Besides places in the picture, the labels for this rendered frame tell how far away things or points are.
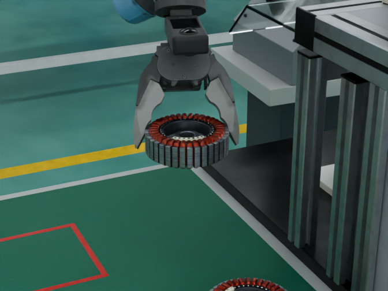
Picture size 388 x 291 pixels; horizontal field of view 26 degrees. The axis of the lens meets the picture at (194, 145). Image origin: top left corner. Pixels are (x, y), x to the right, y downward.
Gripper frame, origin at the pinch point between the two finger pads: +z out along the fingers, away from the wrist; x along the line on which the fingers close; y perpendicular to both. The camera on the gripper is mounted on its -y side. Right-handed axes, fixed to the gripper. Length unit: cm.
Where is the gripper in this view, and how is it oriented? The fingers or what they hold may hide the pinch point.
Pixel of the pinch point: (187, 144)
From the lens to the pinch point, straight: 112.1
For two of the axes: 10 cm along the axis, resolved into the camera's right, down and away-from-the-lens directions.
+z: 0.4, 9.9, -1.1
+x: -10.0, 0.4, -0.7
